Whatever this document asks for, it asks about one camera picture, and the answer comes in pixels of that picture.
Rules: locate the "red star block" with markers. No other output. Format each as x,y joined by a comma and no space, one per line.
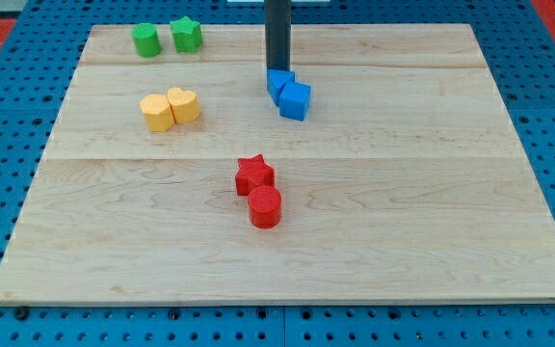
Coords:
253,172

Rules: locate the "green star block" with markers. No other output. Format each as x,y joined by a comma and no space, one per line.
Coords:
186,35

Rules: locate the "red cylinder block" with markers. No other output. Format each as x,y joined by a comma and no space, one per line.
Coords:
264,204

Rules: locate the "blue cube block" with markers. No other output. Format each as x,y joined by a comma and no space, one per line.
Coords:
294,100

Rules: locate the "blue wedge block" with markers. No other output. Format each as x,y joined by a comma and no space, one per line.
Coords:
276,79

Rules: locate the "yellow heart block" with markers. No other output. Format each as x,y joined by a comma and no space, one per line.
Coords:
184,104

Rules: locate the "light wooden board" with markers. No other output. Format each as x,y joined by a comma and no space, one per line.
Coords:
406,183

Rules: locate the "yellow hexagon block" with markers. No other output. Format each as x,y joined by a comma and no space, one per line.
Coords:
157,112

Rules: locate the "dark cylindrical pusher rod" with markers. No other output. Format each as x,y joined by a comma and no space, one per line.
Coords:
277,15

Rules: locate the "green cylinder block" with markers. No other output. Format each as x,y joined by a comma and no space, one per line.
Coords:
146,40

